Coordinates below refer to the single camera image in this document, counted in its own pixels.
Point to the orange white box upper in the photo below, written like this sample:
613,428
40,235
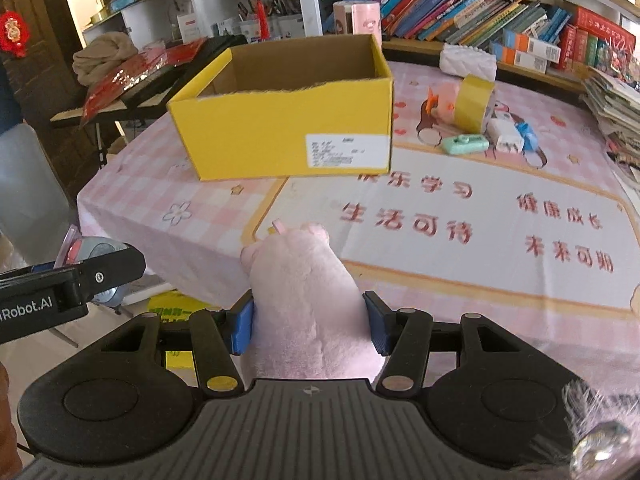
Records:
531,45

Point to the pink cylindrical pen holder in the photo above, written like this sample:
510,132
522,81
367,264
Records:
357,25

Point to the yellow tape roll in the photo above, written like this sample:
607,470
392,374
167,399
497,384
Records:
474,104

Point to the yellow cardboard box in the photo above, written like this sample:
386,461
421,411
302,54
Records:
313,106

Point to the pink plush pig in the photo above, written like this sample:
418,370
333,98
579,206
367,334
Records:
310,320

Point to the mint green stapler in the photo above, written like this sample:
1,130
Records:
465,144

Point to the stack of papers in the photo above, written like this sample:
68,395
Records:
615,106

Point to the white power adapter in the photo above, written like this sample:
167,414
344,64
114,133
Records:
504,136

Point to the white quilted handbag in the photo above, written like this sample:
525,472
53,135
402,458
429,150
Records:
462,61

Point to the orange white box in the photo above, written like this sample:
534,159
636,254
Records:
518,58
531,45

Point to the red tassel ornament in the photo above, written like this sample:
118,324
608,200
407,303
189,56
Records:
262,18

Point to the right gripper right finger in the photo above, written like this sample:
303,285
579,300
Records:
403,337

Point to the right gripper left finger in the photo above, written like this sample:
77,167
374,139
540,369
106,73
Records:
218,336

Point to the brown folded cloth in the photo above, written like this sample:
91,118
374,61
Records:
102,55

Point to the wooden bookshelf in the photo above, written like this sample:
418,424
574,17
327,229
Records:
421,27

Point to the orange white box lower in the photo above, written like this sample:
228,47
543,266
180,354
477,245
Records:
518,58

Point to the red thick dictionary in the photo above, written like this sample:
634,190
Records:
604,29

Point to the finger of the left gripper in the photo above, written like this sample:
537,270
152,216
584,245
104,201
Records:
124,268

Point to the red plastic bag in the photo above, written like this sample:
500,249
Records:
131,74

